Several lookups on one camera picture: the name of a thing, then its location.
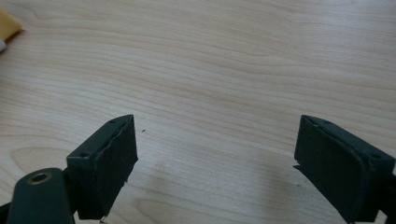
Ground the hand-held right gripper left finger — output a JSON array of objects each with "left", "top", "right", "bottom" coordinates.
[{"left": 65, "top": 114, "right": 139, "bottom": 221}]

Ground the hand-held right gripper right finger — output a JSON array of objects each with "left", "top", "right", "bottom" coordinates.
[{"left": 293, "top": 114, "right": 396, "bottom": 224}]

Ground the yellow sponge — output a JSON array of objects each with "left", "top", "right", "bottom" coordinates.
[{"left": 0, "top": 7, "right": 24, "bottom": 53}]

